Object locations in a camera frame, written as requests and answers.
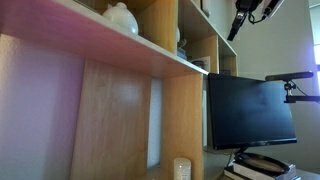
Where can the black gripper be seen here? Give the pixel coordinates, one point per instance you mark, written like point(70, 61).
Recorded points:
point(248, 4)

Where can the white green plush toy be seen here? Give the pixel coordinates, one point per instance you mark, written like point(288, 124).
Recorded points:
point(179, 35)

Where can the wooden shelf unit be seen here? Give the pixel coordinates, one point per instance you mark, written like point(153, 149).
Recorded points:
point(110, 110)

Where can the white paper card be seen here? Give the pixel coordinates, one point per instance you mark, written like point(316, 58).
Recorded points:
point(206, 63)

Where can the light blue book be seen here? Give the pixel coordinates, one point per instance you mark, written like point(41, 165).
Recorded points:
point(181, 50)

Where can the black computer monitor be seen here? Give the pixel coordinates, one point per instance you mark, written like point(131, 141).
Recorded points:
point(248, 111)

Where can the white ceramic vase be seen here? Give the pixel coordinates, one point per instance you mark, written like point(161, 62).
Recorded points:
point(122, 18)

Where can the white book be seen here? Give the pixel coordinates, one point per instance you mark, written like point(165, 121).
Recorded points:
point(263, 174)

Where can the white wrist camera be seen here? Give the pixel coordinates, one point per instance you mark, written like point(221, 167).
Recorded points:
point(272, 7)

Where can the black stereo camera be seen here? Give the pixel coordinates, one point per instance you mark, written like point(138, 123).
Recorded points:
point(289, 76)

